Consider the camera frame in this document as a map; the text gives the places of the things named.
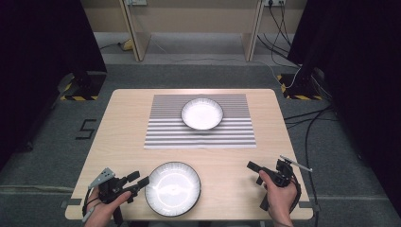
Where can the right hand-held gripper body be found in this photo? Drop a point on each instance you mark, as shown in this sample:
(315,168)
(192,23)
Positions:
(282,176)

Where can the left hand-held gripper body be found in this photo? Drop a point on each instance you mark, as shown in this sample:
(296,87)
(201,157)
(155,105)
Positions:
(110,187)

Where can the white ribbed plate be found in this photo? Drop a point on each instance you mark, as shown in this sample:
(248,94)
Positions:
(172,189)
(202,114)

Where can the person's right hand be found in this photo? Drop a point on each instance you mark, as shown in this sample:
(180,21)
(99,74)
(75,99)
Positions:
(280,201)

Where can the person's left hand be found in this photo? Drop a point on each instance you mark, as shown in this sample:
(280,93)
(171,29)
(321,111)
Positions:
(102,213)

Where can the grey striped placemat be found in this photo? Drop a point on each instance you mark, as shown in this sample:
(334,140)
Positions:
(164,132)

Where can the black stand base hazard tape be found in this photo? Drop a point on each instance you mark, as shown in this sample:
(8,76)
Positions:
(83,88)
(301,90)

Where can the black curtain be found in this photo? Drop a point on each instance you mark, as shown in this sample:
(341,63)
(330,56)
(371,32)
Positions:
(38,63)
(362,78)

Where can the wall power socket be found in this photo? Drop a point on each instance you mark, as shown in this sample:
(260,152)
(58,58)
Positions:
(135,2)
(275,2)

